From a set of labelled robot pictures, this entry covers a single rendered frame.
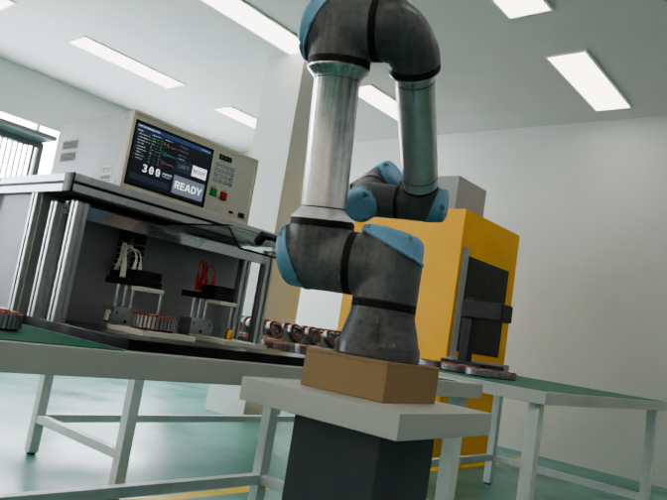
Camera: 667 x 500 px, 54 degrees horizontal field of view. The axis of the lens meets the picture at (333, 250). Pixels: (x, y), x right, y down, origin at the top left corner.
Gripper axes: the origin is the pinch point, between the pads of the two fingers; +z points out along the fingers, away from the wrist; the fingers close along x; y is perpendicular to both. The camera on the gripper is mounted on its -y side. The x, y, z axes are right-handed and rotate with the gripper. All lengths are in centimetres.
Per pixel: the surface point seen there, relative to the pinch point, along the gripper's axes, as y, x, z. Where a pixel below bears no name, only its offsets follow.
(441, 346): -319, -53, 133
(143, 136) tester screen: 32.2, -32.0, 14.1
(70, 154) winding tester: 36, -43, 41
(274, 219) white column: -269, -204, 222
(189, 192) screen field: 15.2, -22.9, 19.3
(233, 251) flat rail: -1.1, -9.9, 22.9
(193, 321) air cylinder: 6.7, 7.4, 35.8
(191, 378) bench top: 34, 35, 8
